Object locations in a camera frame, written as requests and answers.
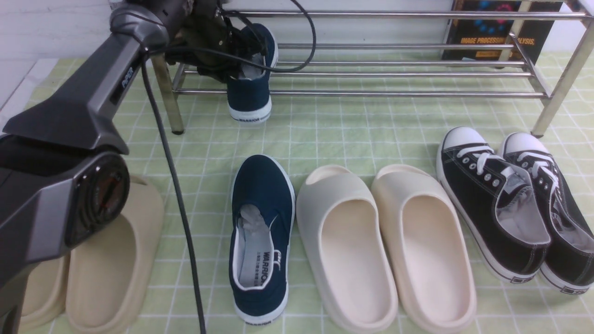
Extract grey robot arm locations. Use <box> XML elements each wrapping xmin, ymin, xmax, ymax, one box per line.
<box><xmin>1</xmin><ymin>0</ymin><xmax>221</xmax><ymax>334</ymax></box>

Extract black lace sneaker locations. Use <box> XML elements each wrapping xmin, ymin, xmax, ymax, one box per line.
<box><xmin>498</xmin><ymin>132</ymin><xmax>594</xmax><ymax>295</ymax></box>
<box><xmin>436</xmin><ymin>127</ymin><xmax>552</xmax><ymax>284</ymax></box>

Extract cream slipper left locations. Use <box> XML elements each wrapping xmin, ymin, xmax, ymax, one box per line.
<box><xmin>296</xmin><ymin>165</ymin><xmax>398</xmax><ymax>334</ymax></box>

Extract metal shoe rack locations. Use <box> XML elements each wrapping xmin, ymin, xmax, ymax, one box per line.
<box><xmin>149</xmin><ymin>0</ymin><xmax>594</xmax><ymax>139</ymax></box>

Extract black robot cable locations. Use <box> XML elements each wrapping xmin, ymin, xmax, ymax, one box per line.
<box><xmin>139</xmin><ymin>0</ymin><xmax>317</xmax><ymax>334</ymax></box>

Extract black lace sneaker left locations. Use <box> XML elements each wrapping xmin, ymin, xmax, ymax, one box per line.
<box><xmin>436</xmin><ymin>127</ymin><xmax>552</xmax><ymax>284</ymax></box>

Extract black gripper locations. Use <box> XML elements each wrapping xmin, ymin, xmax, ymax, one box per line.
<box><xmin>165</xmin><ymin>0</ymin><xmax>270</xmax><ymax>83</ymax></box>

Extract cream slipper right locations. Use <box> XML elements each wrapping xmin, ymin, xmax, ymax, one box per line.
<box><xmin>371</xmin><ymin>164</ymin><xmax>477</xmax><ymax>334</ymax></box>

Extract navy canvas shoe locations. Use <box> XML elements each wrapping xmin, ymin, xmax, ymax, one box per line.
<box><xmin>227</xmin><ymin>23</ymin><xmax>279</xmax><ymax>123</ymax></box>
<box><xmin>228</xmin><ymin>154</ymin><xmax>296</xmax><ymax>326</ymax></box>

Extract tan slipper far left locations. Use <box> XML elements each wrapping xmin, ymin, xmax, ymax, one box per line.
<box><xmin>19</xmin><ymin>255</ymin><xmax>70</xmax><ymax>333</ymax></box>

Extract tan slipper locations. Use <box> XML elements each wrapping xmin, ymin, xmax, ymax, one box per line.
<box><xmin>65</xmin><ymin>175</ymin><xmax>165</xmax><ymax>334</ymax></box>
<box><xmin>19</xmin><ymin>255</ymin><xmax>70</xmax><ymax>333</ymax></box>

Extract black lace sneaker right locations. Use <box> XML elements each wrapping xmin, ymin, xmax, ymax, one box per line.
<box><xmin>498</xmin><ymin>132</ymin><xmax>594</xmax><ymax>295</ymax></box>

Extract dark image processing book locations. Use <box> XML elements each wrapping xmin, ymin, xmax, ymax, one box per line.
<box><xmin>441</xmin><ymin>0</ymin><xmax>554</xmax><ymax>63</ymax></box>

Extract cream slipper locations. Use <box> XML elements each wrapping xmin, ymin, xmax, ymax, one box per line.
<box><xmin>371</xmin><ymin>164</ymin><xmax>477</xmax><ymax>334</ymax></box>
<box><xmin>296</xmin><ymin>165</ymin><xmax>398</xmax><ymax>334</ymax></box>

